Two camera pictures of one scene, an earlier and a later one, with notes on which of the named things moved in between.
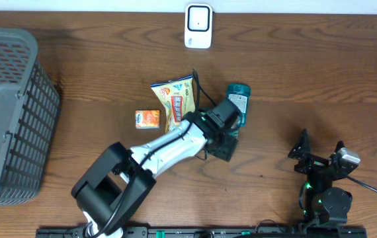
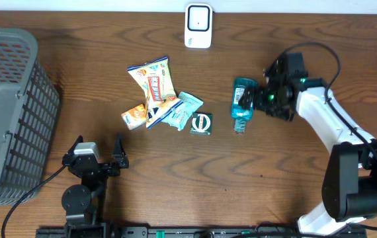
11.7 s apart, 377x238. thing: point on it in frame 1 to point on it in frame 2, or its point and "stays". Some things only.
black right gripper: x=313 y=162 to x=257 y=100
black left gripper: x=228 y=153 to x=120 y=158
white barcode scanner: x=198 y=24 stays
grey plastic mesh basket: x=18 y=108 stays
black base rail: x=116 y=232 stays
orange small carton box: x=147 y=119 to x=135 y=117
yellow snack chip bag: x=178 y=97 to x=155 y=79
